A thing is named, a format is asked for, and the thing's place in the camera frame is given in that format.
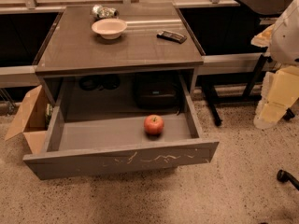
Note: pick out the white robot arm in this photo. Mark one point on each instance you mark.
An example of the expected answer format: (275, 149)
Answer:
(283, 37)

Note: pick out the black remote-like bar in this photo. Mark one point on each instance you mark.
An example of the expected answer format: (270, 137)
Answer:
(171, 36)

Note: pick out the red apple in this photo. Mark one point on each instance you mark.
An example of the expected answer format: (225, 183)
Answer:
(153, 125)

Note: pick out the black side table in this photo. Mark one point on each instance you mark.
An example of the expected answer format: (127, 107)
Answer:
(227, 31)

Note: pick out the open grey drawer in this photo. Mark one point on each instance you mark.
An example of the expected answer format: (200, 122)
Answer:
(102, 132)

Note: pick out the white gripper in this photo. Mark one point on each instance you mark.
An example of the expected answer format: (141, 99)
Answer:
(286, 38)

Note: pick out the grey counter cabinet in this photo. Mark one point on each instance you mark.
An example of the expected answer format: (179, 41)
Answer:
(74, 49)

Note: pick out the crumpled chip bag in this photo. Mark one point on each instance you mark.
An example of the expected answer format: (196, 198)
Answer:
(100, 12)

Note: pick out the cardboard box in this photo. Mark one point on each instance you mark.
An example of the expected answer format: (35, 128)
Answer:
(30, 119)

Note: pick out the black chair caster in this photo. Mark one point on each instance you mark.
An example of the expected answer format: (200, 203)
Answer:
(284, 176)

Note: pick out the white paper bowl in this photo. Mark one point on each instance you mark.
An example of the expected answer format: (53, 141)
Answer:
(109, 28)

